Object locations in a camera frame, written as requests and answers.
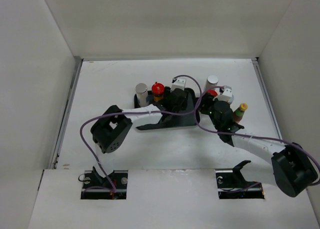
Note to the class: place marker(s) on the red lid sauce jar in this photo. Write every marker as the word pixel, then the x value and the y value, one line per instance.
pixel 158 90
pixel 212 92

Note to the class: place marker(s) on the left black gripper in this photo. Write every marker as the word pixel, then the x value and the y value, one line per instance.
pixel 167 92

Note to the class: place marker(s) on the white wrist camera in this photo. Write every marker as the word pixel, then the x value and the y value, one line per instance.
pixel 178 83
pixel 225 93

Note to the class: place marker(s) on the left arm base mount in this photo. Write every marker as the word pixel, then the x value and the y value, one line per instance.
pixel 97 187

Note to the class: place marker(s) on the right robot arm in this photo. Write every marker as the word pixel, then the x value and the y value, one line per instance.
pixel 293 168

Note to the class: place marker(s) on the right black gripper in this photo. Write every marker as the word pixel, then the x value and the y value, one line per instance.
pixel 207 99

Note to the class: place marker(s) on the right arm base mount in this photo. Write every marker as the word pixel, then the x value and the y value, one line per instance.
pixel 231 184

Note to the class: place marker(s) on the white bead jar silver lid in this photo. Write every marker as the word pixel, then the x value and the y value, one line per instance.
pixel 141 90

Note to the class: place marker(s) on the yellow cap sauce bottle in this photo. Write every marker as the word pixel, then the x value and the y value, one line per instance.
pixel 239 112

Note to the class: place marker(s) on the black plastic tray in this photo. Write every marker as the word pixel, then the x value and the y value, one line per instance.
pixel 173 121

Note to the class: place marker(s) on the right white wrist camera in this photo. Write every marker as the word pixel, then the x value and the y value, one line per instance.
pixel 225 93

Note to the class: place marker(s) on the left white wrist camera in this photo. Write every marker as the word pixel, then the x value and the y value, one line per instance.
pixel 178 83

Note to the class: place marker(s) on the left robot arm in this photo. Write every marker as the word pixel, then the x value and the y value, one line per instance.
pixel 110 132

